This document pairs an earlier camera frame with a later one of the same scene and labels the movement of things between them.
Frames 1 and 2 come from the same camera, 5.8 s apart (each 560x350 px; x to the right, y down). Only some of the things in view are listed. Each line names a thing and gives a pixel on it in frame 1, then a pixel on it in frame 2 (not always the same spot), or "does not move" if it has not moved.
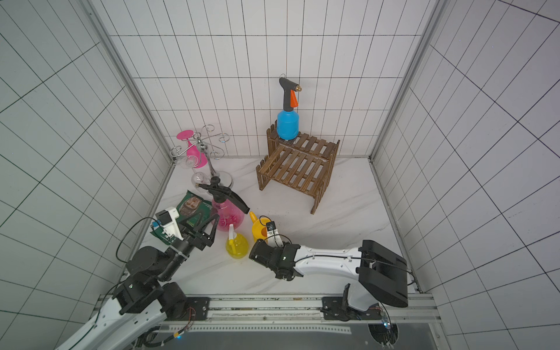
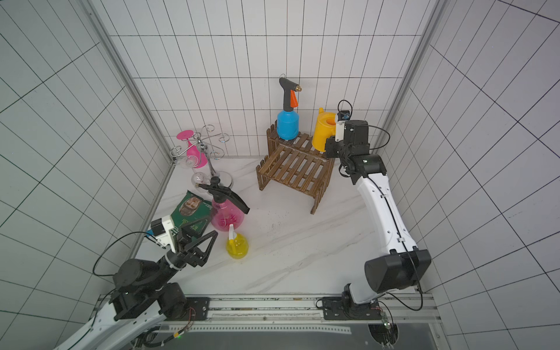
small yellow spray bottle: [236, 245] does not move
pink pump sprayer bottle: [230, 207] does not move
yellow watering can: [259, 230] to [325, 128]
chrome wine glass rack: [203, 144] does not move
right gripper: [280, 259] to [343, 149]
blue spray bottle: [288, 121] does not move
